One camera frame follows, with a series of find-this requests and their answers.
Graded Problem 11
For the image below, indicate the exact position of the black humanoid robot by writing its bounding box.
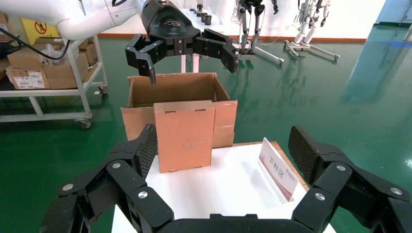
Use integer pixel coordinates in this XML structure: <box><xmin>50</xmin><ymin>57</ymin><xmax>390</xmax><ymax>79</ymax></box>
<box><xmin>236</xmin><ymin>0</ymin><xmax>280</xmax><ymax>55</ymax></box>

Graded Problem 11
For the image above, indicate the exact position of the cardboard box with label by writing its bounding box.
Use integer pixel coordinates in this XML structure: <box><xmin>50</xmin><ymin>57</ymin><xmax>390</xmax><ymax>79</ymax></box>
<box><xmin>5</xmin><ymin>66</ymin><xmax>51</xmax><ymax>90</ymax></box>

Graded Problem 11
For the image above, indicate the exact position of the white wheeled shelf cart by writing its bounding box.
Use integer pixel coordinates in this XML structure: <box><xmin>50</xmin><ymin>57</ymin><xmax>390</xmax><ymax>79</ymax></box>
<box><xmin>0</xmin><ymin>35</ymin><xmax>108</xmax><ymax>130</ymax></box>

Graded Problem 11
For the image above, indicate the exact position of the small cardboard box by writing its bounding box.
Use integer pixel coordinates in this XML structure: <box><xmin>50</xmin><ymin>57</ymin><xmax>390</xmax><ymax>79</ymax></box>
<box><xmin>153</xmin><ymin>100</ymin><xmax>216</xmax><ymax>174</ymax></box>

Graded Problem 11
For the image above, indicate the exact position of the white plastic bag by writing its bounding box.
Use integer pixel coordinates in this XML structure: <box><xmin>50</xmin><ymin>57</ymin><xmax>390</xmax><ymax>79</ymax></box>
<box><xmin>39</xmin><ymin>43</ymin><xmax>70</xmax><ymax>67</ymax></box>

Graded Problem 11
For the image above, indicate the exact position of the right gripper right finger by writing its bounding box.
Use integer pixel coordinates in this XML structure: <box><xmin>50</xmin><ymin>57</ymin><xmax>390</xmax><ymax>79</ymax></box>
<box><xmin>288</xmin><ymin>125</ymin><xmax>412</xmax><ymax>233</ymax></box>

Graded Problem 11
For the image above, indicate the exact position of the white humanoid robot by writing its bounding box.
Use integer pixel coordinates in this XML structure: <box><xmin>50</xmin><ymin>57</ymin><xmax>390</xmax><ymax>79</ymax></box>
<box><xmin>291</xmin><ymin>0</ymin><xmax>332</xmax><ymax>46</ymax></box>

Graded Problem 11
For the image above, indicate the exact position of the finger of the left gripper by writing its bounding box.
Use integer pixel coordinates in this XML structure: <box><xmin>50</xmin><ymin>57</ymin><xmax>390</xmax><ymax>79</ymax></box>
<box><xmin>193</xmin><ymin>29</ymin><xmax>240</xmax><ymax>74</ymax></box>
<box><xmin>124</xmin><ymin>33</ymin><xmax>168</xmax><ymax>85</ymax></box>

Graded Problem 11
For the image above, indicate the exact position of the yellow warning sign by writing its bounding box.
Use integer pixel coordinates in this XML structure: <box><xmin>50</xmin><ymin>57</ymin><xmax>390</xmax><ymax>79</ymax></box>
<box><xmin>20</xmin><ymin>17</ymin><xmax>61</xmax><ymax>46</ymax></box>

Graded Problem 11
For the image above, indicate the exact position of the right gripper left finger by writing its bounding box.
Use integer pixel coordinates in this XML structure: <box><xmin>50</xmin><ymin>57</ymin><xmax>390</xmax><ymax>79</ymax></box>
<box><xmin>38</xmin><ymin>123</ymin><xmax>176</xmax><ymax>233</ymax></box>

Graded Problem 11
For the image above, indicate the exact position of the large open cardboard box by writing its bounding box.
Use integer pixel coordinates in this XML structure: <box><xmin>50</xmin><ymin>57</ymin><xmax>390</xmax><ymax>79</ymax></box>
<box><xmin>120</xmin><ymin>72</ymin><xmax>238</xmax><ymax>149</ymax></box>

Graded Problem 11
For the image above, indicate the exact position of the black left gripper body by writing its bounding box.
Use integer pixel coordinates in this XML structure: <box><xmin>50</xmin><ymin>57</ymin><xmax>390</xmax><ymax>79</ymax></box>
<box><xmin>141</xmin><ymin>0</ymin><xmax>202</xmax><ymax>56</ymax></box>

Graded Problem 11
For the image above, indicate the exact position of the white stand of black humanoid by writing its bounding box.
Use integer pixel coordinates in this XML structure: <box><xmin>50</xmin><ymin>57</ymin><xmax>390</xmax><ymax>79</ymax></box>
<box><xmin>233</xmin><ymin>41</ymin><xmax>286</xmax><ymax>66</ymax></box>

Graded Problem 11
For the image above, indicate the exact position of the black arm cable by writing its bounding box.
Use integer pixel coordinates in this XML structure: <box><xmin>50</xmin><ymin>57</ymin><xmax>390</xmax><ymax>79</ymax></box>
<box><xmin>0</xmin><ymin>27</ymin><xmax>71</xmax><ymax>61</ymax></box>

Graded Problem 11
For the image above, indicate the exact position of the plain brown cardboard box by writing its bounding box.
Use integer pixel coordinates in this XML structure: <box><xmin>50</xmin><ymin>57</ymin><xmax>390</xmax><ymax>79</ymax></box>
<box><xmin>42</xmin><ymin>53</ymin><xmax>90</xmax><ymax>90</ymax></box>
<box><xmin>7</xmin><ymin>38</ymin><xmax>98</xmax><ymax>70</ymax></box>

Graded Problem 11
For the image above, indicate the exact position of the white red acrylic sign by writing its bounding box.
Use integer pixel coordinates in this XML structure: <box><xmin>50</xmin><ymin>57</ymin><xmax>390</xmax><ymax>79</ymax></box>
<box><xmin>258</xmin><ymin>137</ymin><xmax>300</xmax><ymax>203</ymax></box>

